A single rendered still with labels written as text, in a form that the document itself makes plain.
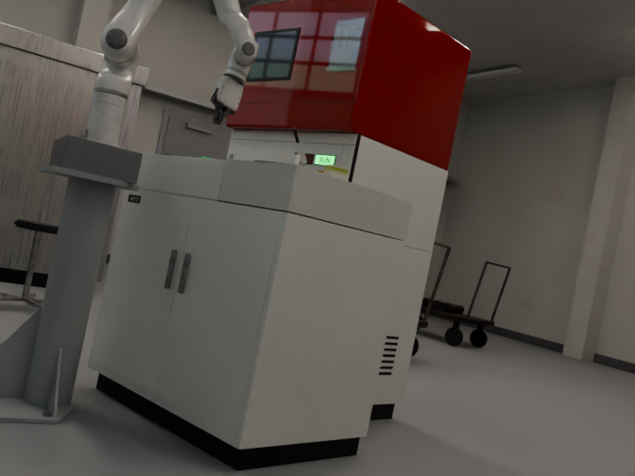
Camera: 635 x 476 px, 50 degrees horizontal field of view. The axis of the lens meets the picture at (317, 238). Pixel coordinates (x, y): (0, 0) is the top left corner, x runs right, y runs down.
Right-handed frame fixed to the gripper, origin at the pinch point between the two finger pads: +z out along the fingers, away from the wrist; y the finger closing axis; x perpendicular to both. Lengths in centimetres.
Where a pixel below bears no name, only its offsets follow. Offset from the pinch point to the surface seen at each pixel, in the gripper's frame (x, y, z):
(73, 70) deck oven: -316, -73, -77
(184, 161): -8.7, 0.7, 17.8
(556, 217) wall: -234, -761, -240
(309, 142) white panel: -11, -56, -18
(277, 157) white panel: -30, -57, -10
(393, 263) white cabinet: 50, -60, 27
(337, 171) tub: 34.5, -32.2, 3.6
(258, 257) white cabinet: 42, -5, 45
